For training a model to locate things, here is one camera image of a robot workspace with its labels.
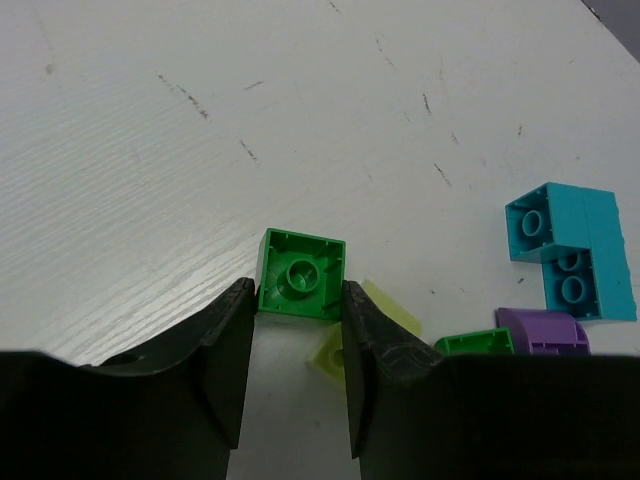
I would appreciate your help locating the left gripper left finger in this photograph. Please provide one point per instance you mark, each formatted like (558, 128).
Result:
(169, 408)

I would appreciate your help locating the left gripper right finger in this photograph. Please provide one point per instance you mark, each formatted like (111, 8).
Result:
(415, 413)

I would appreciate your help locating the dark green lego brick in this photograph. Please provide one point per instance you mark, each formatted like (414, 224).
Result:
(493, 341)

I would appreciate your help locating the purple curved lego brick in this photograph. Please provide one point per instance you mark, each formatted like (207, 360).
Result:
(543, 332)

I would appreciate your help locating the dark green 2x2 lego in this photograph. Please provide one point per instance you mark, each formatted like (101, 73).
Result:
(300, 275)

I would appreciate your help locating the cyan lego brick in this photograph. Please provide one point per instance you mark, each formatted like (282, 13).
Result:
(574, 233)

